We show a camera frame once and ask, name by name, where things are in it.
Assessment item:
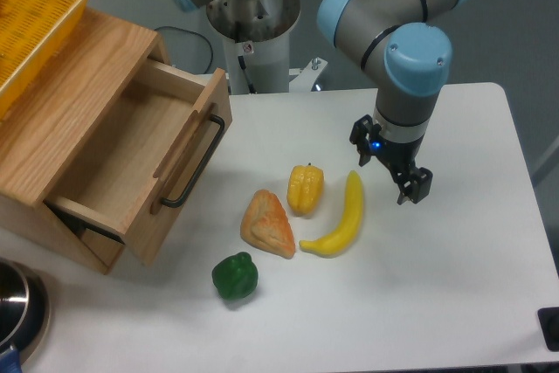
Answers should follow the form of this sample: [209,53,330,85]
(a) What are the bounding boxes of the black device at edge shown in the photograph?
[537,307,559,352]

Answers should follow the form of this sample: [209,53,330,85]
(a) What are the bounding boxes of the black cable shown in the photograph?
[153,25,214,75]

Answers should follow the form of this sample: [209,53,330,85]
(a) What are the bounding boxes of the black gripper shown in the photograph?
[349,114,433,205]

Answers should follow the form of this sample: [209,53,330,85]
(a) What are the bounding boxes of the toy croissant pastry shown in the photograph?
[240,190,295,259]

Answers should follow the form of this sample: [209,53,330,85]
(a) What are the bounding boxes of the green toy bell pepper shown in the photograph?
[211,252,259,301]

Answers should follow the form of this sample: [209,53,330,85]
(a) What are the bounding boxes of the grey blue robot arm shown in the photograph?
[173,0,466,203]

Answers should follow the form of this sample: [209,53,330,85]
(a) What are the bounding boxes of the wooden drawer cabinet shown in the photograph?
[1,9,169,273]

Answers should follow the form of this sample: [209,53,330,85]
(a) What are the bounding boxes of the yellow plastic basket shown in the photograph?
[1,0,88,115]

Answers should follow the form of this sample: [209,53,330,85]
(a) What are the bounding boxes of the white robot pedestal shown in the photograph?
[206,0,328,95]

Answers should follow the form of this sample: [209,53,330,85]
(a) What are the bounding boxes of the yellow toy banana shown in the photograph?
[299,170,365,258]

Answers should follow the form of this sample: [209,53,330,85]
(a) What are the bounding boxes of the steel pot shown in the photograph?
[1,259,51,372]

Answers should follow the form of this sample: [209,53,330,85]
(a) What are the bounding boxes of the open wooden drawer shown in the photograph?
[45,59,232,273]

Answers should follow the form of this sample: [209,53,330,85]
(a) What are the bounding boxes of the yellow toy bell pepper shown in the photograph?
[286,164,324,216]

